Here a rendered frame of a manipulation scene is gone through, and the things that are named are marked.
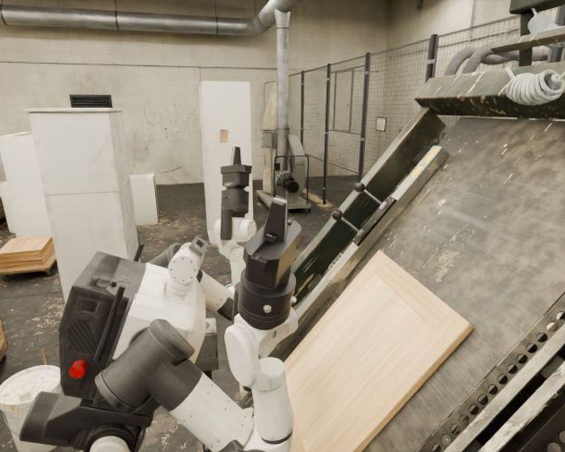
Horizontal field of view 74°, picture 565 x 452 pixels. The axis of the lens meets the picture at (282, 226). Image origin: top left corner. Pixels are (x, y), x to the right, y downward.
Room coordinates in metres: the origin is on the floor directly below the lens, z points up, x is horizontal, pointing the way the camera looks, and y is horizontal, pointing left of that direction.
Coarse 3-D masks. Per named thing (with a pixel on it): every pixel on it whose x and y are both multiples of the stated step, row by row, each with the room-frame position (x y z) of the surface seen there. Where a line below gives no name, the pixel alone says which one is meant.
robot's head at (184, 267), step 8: (184, 248) 0.83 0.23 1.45; (200, 248) 0.87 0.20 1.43; (176, 256) 0.78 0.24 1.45; (184, 256) 0.78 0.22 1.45; (192, 256) 0.79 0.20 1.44; (200, 256) 0.86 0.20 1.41; (176, 264) 0.78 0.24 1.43; (184, 264) 0.78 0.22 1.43; (192, 264) 0.78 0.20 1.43; (200, 264) 0.81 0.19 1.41; (176, 272) 0.77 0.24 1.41; (184, 272) 0.78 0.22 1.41; (192, 272) 0.78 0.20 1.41; (168, 280) 0.81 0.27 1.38; (176, 280) 0.77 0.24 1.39; (184, 280) 0.77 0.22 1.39; (192, 280) 0.78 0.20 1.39
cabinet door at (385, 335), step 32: (384, 256) 1.08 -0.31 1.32; (352, 288) 1.08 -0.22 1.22; (384, 288) 0.98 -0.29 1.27; (416, 288) 0.88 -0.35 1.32; (320, 320) 1.08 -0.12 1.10; (352, 320) 0.97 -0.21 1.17; (384, 320) 0.88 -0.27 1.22; (416, 320) 0.80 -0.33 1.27; (448, 320) 0.74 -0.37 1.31; (320, 352) 0.97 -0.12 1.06; (352, 352) 0.88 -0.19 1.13; (384, 352) 0.80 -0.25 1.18; (416, 352) 0.73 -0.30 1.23; (448, 352) 0.69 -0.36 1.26; (288, 384) 0.97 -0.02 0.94; (320, 384) 0.87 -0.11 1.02; (352, 384) 0.79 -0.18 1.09; (384, 384) 0.73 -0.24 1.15; (416, 384) 0.67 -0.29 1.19; (320, 416) 0.79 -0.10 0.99; (352, 416) 0.72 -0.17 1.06; (384, 416) 0.66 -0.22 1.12; (320, 448) 0.71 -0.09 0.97; (352, 448) 0.65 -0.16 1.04
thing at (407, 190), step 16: (432, 160) 1.23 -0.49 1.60; (416, 176) 1.23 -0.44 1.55; (400, 192) 1.23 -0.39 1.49; (416, 192) 1.22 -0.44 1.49; (400, 208) 1.21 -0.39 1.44; (384, 224) 1.20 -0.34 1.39; (368, 240) 1.19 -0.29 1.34; (352, 256) 1.18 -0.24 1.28; (336, 272) 1.18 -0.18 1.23; (320, 288) 1.18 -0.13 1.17; (336, 288) 1.17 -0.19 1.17; (304, 304) 1.18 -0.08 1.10; (320, 304) 1.16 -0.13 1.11; (304, 320) 1.15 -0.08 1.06; (288, 336) 1.14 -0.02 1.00; (272, 352) 1.13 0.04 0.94
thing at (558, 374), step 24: (552, 336) 0.52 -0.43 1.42; (552, 360) 0.50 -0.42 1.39; (528, 384) 0.49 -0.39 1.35; (552, 384) 0.47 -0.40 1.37; (504, 408) 0.48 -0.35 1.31; (528, 408) 0.46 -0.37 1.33; (552, 408) 0.46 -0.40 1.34; (480, 432) 0.48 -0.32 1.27; (504, 432) 0.45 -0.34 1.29; (528, 432) 0.45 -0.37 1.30; (552, 432) 0.46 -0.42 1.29
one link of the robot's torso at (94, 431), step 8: (104, 424) 0.75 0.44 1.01; (112, 424) 0.75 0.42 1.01; (120, 424) 0.75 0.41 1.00; (128, 424) 0.76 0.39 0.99; (88, 432) 0.73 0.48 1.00; (96, 432) 0.73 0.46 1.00; (104, 432) 0.73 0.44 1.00; (112, 432) 0.74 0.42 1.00; (120, 432) 0.74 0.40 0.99; (128, 432) 0.75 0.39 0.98; (136, 432) 0.77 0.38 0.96; (88, 440) 0.72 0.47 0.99; (128, 440) 0.74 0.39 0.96; (136, 440) 0.76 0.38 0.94; (80, 448) 0.72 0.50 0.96; (88, 448) 0.72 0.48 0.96
